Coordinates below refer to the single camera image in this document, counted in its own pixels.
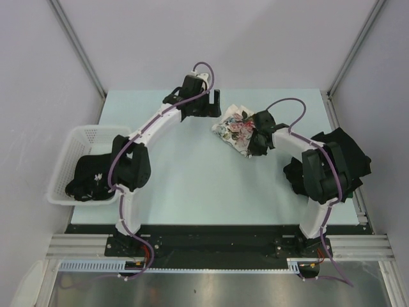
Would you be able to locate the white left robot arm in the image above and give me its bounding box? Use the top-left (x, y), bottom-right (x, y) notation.
top-left (108, 71), bottom-right (221, 256)

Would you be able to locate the aluminium corner post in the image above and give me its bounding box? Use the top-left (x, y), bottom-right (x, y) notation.
top-left (47, 0), bottom-right (108, 98)
top-left (327, 0), bottom-right (389, 98)

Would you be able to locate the white slotted cable duct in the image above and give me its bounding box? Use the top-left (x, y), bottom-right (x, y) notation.
top-left (58, 259), bottom-right (318, 274)

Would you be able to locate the stack of black t shirts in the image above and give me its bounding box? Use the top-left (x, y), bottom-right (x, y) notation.
top-left (283, 128), bottom-right (371, 204)

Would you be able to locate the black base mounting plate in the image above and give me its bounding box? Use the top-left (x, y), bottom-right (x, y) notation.
top-left (105, 223), bottom-right (333, 279)

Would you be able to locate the aluminium frame rail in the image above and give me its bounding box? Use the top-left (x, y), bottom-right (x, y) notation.
top-left (46, 234), bottom-right (395, 262)

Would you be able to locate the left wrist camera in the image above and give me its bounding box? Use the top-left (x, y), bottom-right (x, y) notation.
top-left (190, 71), bottom-right (211, 90)

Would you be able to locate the white t shirt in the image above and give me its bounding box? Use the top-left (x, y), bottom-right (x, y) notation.
top-left (212, 104), bottom-right (255, 159)

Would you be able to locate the left aluminium corner post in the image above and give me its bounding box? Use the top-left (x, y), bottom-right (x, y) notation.
top-left (47, 0), bottom-right (108, 98)

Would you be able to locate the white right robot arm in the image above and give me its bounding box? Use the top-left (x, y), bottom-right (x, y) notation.
top-left (249, 111), bottom-right (348, 256)

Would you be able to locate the right aluminium corner post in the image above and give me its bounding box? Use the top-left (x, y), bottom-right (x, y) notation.
top-left (327, 0), bottom-right (389, 98)

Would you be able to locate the black t shirt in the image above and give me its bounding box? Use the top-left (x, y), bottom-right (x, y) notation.
top-left (65, 153), bottom-right (114, 202)

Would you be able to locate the white plastic laundry basket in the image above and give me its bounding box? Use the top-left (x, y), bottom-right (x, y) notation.
top-left (47, 125), bottom-right (131, 206)

